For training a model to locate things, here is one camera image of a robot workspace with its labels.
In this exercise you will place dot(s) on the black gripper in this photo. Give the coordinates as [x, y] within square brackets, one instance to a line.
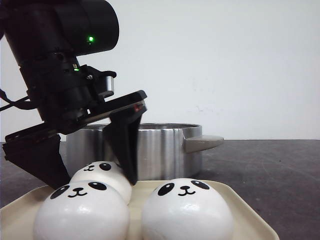
[68, 97]

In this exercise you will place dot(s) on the panda bun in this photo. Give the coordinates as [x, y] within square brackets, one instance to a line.
[107, 172]
[82, 210]
[186, 209]

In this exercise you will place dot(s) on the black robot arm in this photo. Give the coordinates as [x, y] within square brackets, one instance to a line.
[46, 37]

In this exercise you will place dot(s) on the stainless steel steamer pot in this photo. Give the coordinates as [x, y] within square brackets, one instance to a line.
[164, 151]

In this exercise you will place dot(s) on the cream plastic tray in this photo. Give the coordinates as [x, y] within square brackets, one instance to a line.
[17, 218]

